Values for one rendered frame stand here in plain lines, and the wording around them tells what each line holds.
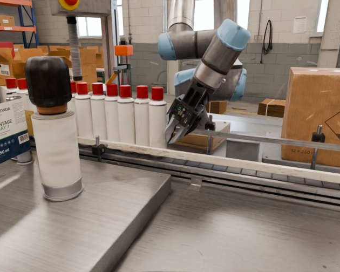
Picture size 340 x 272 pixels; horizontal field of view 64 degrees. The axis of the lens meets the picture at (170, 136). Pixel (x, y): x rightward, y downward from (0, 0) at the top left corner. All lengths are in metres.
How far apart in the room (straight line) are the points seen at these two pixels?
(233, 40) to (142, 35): 6.63
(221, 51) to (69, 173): 0.43
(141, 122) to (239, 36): 0.36
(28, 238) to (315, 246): 0.53
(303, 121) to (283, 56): 5.14
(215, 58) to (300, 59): 5.35
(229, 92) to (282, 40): 5.04
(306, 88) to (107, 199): 0.63
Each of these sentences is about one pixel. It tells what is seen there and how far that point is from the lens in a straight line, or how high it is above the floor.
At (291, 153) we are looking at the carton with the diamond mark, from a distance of 0.94.
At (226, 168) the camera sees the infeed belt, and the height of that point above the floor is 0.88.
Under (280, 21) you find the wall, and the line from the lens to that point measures 6.05.
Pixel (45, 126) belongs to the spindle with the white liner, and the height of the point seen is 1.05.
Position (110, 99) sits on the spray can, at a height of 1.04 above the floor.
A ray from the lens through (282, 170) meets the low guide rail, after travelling 0.73.
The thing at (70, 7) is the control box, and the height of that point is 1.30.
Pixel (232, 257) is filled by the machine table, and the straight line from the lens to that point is 0.56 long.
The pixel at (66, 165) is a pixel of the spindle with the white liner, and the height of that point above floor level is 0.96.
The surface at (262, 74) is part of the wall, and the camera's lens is 6.11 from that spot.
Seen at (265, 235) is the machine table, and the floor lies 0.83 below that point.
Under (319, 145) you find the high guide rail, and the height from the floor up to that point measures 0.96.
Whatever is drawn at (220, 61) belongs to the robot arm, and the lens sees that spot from 0.67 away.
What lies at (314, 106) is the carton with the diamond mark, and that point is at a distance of 0.90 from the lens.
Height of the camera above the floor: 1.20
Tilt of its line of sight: 19 degrees down
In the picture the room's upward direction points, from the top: straight up
